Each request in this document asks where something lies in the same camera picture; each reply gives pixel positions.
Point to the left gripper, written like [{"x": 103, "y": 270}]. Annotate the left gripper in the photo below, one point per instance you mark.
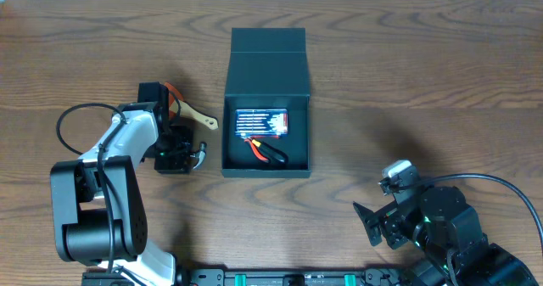
[{"x": 180, "y": 148}]

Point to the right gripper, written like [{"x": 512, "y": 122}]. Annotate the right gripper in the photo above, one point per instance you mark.
[{"x": 391, "y": 224}]

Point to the small claw hammer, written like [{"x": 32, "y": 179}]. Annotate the small claw hammer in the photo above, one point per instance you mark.
[{"x": 199, "y": 156}]

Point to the orange scraper wooden handle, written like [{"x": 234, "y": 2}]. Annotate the orange scraper wooden handle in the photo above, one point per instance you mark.
[{"x": 199, "y": 116}]

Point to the blue screwdriver set case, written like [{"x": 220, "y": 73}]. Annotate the blue screwdriver set case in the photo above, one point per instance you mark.
[{"x": 261, "y": 122}]

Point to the black yellow screwdriver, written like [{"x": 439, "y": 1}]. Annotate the black yellow screwdriver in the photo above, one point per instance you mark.
[{"x": 274, "y": 155}]

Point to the red handled pliers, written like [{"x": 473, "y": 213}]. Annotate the red handled pliers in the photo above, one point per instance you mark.
[{"x": 255, "y": 149}]

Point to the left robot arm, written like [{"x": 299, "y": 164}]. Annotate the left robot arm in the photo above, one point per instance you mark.
[{"x": 99, "y": 218}]

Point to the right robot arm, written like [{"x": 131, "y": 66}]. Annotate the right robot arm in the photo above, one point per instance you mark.
[{"x": 439, "y": 221}]

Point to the black open gift box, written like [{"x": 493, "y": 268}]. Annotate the black open gift box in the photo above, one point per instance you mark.
[{"x": 268, "y": 69}]

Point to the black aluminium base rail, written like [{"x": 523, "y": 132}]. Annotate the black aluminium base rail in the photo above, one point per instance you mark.
[{"x": 219, "y": 277}]

